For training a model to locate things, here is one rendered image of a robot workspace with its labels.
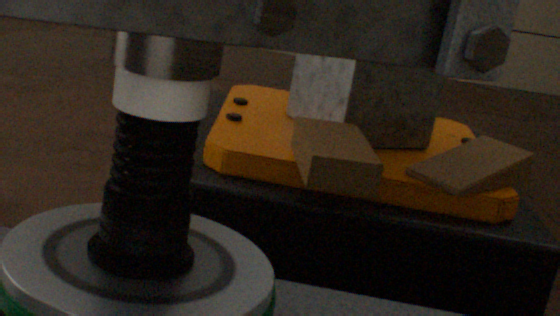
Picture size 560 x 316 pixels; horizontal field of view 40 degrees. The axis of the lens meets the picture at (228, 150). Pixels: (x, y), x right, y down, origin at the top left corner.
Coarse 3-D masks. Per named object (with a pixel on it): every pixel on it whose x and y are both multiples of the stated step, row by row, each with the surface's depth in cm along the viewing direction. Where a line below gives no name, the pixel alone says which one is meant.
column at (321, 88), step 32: (320, 64) 132; (352, 64) 123; (384, 64) 125; (288, 96) 142; (320, 96) 132; (352, 96) 125; (384, 96) 127; (416, 96) 130; (384, 128) 130; (416, 128) 132
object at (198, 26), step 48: (0, 0) 45; (48, 0) 46; (96, 0) 47; (144, 0) 48; (192, 0) 49; (240, 0) 50; (288, 0) 50; (336, 0) 52; (384, 0) 53; (432, 0) 54; (288, 48) 52; (336, 48) 53; (384, 48) 54; (432, 48) 56; (480, 48) 53
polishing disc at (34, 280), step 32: (32, 224) 63; (64, 224) 64; (96, 224) 65; (192, 224) 68; (0, 256) 57; (32, 256) 58; (64, 256) 58; (224, 256) 63; (256, 256) 64; (32, 288) 53; (64, 288) 54; (96, 288) 55; (128, 288) 55; (160, 288) 56; (192, 288) 57; (224, 288) 57; (256, 288) 58
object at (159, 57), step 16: (112, 48) 54; (128, 48) 52; (144, 48) 52; (160, 48) 52; (176, 48) 52; (192, 48) 52; (208, 48) 53; (128, 64) 53; (144, 64) 52; (160, 64) 52; (176, 64) 52; (192, 64) 52; (208, 64) 53; (192, 80) 53
